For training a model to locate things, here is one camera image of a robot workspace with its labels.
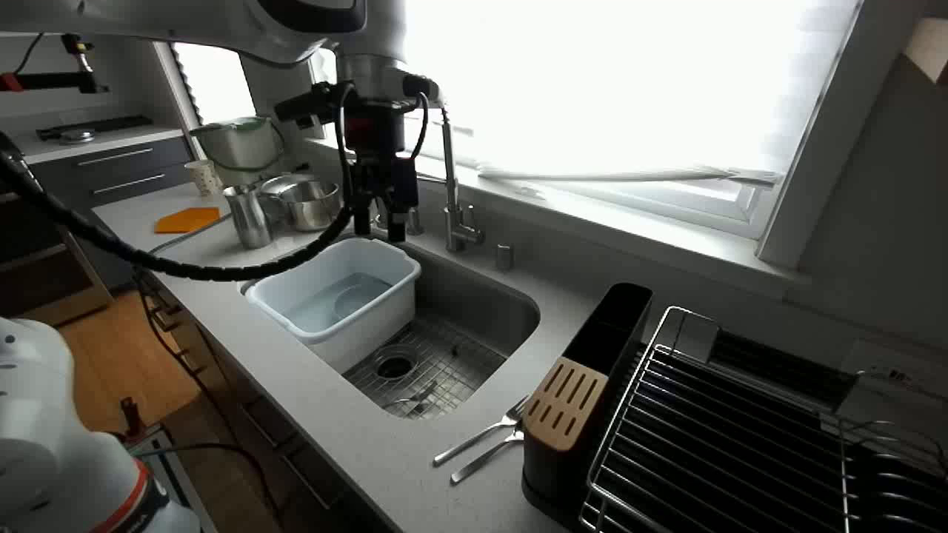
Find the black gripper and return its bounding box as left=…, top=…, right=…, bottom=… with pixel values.
left=339, top=92, right=425, bottom=247

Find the stainless steel pot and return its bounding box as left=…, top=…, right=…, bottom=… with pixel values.
left=254, top=172, right=345, bottom=236

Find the chrome spring kitchen faucet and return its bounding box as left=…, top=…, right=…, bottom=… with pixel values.
left=429, top=92, right=488, bottom=253

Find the white plastic wash tub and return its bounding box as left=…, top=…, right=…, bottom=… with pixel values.
left=243, top=236, right=425, bottom=375

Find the stainless steel cup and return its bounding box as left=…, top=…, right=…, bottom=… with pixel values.
left=223, top=182, right=275, bottom=252

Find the grey kitchen sink basin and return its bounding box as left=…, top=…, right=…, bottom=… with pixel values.
left=240, top=233, right=546, bottom=422

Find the white kettle appliance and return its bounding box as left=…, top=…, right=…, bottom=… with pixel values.
left=189, top=113, right=284, bottom=173

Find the small white cup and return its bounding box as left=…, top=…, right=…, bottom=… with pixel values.
left=185, top=156, right=226, bottom=197

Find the wooden spatula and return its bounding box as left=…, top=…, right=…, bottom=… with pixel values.
left=520, top=355, right=614, bottom=455

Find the black utensil holder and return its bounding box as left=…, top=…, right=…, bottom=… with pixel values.
left=520, top=281, right=657, bottom=526

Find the grey drawer cabinet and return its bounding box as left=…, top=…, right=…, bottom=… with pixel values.
left=28, top=132, right=198, bottom=213

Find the black and red clamp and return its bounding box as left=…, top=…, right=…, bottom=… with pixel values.
left=0, top=33, right=112, bottom=96

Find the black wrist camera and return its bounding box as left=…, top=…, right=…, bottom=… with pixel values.
left=272, top=79, right=348, bottom=126

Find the metal wire sink grid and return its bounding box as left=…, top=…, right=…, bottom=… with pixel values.
left=345, top=320, right=512, bottom=422

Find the thick black cable bundle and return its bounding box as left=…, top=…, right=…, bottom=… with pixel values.
left=0, top=129, right=358, bottom=283

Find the white rounded machine orange ring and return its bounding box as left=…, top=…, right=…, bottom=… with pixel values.
left=0, top=313, right=207, bottom=533

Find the metal wire dish rack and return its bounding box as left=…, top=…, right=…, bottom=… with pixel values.
left=576, top=302, right=948, bottom=533

